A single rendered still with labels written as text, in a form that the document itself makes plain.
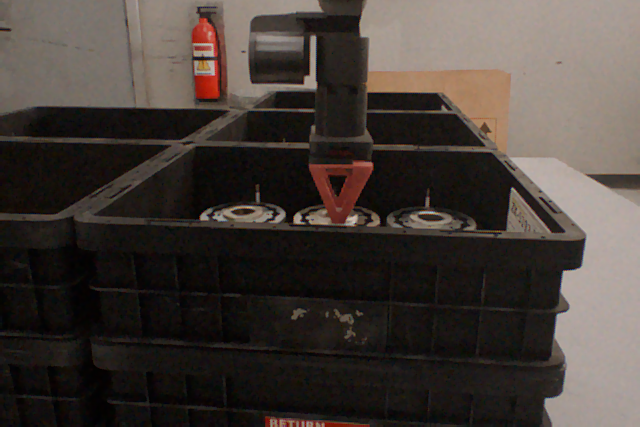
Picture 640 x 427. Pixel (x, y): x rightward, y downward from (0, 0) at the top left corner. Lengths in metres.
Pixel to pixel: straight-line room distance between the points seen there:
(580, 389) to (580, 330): 0.13
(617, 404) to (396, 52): 3.16
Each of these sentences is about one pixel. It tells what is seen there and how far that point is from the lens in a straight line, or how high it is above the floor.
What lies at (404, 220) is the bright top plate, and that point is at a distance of 0.64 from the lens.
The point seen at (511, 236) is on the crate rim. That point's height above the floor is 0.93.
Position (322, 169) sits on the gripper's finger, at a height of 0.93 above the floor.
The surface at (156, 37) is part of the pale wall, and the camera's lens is 3.79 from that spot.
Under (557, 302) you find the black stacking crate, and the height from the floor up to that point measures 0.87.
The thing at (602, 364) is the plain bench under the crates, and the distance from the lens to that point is 0.74.
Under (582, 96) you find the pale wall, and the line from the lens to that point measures 4.03.
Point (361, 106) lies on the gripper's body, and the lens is 0.59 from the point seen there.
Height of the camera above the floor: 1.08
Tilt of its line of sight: 17 degrees down
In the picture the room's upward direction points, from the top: straight up
